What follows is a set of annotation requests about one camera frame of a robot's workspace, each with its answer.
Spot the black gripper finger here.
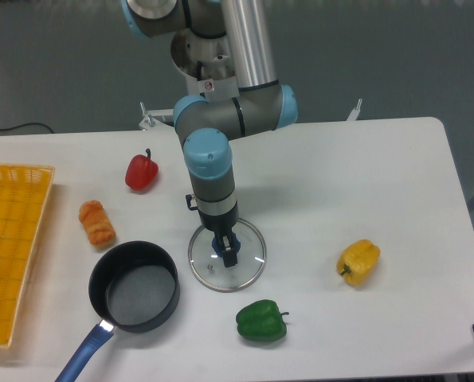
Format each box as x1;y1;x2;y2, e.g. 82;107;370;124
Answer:
221;235;237;267

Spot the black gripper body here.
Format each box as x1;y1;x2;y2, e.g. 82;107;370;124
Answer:
198;209;239;238

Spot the glass lid blue knob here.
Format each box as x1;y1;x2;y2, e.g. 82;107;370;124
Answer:
188;218;267;293

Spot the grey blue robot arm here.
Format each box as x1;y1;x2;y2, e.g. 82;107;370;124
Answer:
122;1;298;267

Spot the green bell pepper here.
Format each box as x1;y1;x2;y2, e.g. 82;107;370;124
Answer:
236;299;289;343

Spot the red bell pepper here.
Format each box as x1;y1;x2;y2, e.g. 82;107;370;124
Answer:
124;148;159;191

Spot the orange bread loaf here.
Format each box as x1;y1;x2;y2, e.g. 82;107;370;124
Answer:
78;200;116;248

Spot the yellow bell pepper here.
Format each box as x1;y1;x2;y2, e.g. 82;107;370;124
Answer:
336;240;381;287

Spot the yellow woven basket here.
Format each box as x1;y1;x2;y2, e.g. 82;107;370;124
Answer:
0;163;55;349

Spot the black pot blue handle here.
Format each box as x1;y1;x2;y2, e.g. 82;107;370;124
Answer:
56;241;180;381

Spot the black floor cable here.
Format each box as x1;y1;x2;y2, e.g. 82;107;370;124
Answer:
0;122;55;134

